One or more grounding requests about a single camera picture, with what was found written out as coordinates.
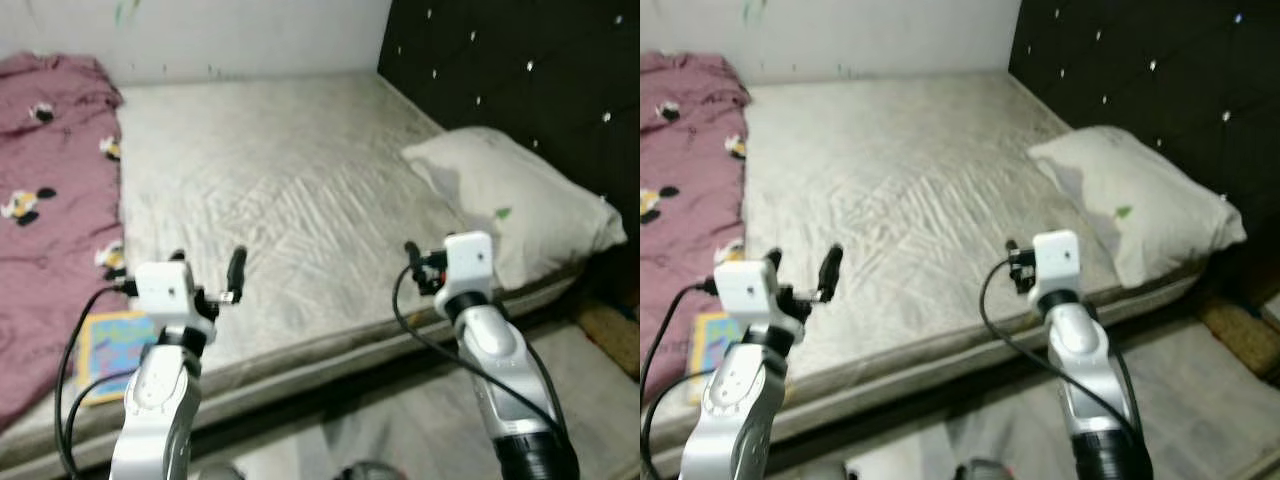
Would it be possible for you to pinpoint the blue yellow children's book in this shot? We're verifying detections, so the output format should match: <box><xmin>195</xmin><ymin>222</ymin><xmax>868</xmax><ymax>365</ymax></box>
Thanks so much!
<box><xmin>75</xmin><ymin>310</ymin><xmax>161</xmax><ymax>407</ymax></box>
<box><xmin>687</xmin><ymin>311</ymin><xmax>749</xmax><ymax>406</ymax></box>

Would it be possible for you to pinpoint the white quilted mattress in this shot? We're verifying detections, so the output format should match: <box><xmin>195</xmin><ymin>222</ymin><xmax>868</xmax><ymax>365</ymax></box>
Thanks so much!
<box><xmin>645</xmin><ymin>70</ymin><xmax>1209</xmax><ymax>479</ymax></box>
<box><xmin>0</xmin><ymin>70</ymin><xmax>606</xmax><ymax>473</ymax></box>

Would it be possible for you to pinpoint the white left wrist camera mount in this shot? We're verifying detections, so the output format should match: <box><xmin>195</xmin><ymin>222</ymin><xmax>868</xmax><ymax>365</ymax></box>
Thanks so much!
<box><xmin>133</xmin><ymin>260</ymin><xmax>218</xmax><ymax>343</ymax></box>
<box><xmin>714</xmin><ymin>258</ymin><xmax>803</xmax><ymax>343</ymax></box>

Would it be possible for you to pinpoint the grey robot right leg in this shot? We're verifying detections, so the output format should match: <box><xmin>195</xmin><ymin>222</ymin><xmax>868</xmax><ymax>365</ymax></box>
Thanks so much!
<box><xmin>338</xmin><ymin>459</ymin><xmax>408</xmax><ymax>480</ymax></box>
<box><xmin>953</xmin><ymin>459</ymin><xmax>1013</xmax><ymax>480</ymax></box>

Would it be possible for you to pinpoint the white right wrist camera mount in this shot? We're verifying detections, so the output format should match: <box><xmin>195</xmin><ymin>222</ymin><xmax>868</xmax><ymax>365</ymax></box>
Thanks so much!
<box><xmin>1029</xmin><ymin>229</ymin><xmax>1084</xmax><ymax>303</ymax></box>
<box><xmin>434</xmin><ymin>231</ymin><xmax>497</xmax><ymax>309</ymax></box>

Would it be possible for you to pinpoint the purple cartoon print blanket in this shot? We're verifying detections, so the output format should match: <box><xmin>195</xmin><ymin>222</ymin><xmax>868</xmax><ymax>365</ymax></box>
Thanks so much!
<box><xmin>0</xmin><ymin>52</ymin><xmax>129</xmax><ymax>433</ymax></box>
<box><xmin>640</xmin><ymin>52</ymin><xmax>752</xmax><ymax>411</ymax></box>

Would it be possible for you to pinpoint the brown floor mat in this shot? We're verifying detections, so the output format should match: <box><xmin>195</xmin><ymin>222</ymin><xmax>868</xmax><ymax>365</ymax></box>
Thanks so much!
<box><xmin>1198</xmin><ymin>290</ymin><xmax>1280</xmax><ymax>381</ymax></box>
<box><xmin>573</xmin><ymin>298</ymin><xmax>641</xmax><ymax>383</ymax></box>

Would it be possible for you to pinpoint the black tufted studded headboard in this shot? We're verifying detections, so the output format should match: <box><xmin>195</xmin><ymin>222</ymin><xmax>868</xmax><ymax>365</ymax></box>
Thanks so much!
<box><xmin>377</xmin><ymin>0</ymin><xmax>641</xmax><ymax>306</ymax></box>
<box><xmin>1007</xmin><ymin>0</ymin><xmax>1280</xmax><ymax>301</ymax></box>

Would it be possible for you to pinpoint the white printed pillow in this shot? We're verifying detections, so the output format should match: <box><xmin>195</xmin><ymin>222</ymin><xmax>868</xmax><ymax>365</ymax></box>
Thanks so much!
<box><xmin>400</xmin><ymin>126</ymin><xmax>629</xmax><ymax>292</ymax></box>
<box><xmin>1026</xmin><ymin>125</ymin><xmax>1249</xmax><ymax>291</ymax></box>

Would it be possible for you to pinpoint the dark bed frame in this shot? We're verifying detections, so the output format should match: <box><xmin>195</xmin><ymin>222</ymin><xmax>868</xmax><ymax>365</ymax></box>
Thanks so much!
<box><xmin>770</xmin><ymin>290</ymin><xmax>1216</xmax><ymax>471</ymax></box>
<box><xmin>185</xmin><ymin>285</ymin><xmax>611</xmax><ymax>446</ymax></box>

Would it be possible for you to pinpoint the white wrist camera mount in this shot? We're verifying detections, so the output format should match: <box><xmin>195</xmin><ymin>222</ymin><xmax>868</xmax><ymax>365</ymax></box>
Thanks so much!
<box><xmin>434</xmin><ymin>231</ymin><xmax>497</xmax><ymax>309</ymax></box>
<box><xmin>714</xmin><ymin>258</ymin><xmax>803</xmax><ymax>343</ymax></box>
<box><xmin>1029</xmin><ymin>229</ymin><xmax>1084</xmax><ymax>303</ymax></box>
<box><xmin>133</xmin><ymin>260</ymin><xmax>218</xmax><ymax>343</ymax></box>

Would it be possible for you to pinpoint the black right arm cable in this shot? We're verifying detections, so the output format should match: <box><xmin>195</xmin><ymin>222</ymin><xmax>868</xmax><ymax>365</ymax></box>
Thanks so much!
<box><xmin>392</xmin><ymin>262</ymin><xmax>569</xmax><ymax>446</ymax></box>
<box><xmin>980</xmin><ymin>258</ymin><xmax>1143</xmax><ymax>446</ymax></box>

